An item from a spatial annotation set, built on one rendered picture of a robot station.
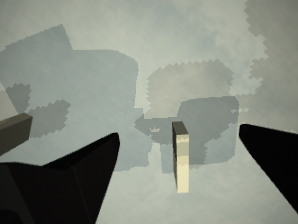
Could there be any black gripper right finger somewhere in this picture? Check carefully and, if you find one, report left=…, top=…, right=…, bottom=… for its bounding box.
left=239, top=124, right=298, bottom=214

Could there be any beige domino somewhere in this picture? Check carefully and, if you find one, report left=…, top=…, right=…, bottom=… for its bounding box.
left=172, top=121, right=189, bottom=193
left=0, top=113, right=33, bottom=156

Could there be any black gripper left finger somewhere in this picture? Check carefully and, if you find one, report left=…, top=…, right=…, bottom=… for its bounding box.
left=0, top=133, right=120, bottom=224

